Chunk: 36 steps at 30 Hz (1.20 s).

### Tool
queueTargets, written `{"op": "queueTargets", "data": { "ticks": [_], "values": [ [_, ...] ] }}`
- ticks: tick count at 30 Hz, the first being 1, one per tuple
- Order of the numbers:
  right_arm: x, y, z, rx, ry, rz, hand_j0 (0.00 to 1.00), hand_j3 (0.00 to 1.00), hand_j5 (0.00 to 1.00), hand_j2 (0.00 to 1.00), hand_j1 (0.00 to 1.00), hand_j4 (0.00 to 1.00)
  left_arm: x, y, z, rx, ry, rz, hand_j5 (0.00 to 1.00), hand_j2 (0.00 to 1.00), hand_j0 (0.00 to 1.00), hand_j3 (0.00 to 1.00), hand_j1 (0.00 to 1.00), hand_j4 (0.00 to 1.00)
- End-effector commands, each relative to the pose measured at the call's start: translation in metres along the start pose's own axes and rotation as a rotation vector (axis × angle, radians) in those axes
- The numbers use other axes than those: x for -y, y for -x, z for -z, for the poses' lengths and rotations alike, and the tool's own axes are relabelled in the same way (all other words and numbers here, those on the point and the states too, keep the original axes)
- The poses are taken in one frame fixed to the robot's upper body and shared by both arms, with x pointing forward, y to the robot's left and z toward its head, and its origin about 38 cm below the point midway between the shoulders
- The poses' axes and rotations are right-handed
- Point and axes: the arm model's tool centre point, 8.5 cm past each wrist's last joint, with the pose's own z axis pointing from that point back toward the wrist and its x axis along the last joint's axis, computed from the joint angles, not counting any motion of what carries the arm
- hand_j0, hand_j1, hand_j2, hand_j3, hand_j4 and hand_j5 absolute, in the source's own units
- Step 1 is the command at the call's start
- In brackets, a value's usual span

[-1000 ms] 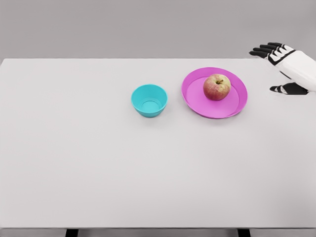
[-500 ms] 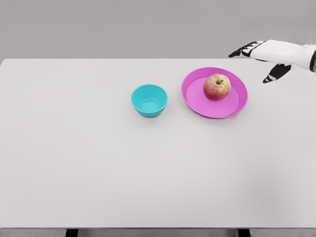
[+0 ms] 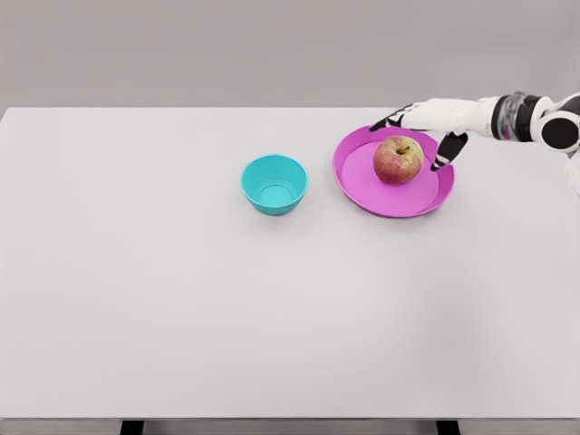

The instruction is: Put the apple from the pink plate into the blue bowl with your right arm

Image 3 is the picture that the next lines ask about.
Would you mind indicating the blue bowl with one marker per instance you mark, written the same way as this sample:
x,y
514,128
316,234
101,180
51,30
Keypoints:
x,y
274,185

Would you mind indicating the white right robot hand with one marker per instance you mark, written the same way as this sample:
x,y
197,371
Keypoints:
x,y
435,114

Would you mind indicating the red-yellow apple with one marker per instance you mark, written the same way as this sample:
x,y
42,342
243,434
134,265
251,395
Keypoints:
x,y
398,159

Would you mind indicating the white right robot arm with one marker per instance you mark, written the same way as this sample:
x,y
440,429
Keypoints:
x,y
525,118

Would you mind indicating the pink plate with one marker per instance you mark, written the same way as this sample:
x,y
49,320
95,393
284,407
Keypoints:
x,y
389,197

